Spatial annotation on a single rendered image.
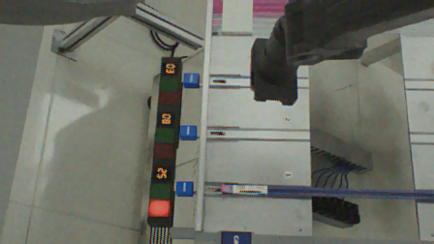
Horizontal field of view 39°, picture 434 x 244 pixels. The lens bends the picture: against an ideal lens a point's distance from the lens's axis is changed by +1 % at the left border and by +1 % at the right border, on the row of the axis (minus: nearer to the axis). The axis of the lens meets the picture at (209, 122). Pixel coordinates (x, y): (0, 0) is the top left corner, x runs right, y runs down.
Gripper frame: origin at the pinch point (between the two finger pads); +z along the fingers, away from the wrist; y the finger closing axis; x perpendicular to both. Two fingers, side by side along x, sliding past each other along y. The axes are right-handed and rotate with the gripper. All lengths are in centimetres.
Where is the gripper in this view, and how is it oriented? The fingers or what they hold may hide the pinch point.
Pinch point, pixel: (263, 95)
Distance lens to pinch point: 101.0
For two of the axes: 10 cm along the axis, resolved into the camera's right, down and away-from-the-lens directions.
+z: -1.4, 3.9, 9.1
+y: 0.3, -9.2, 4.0
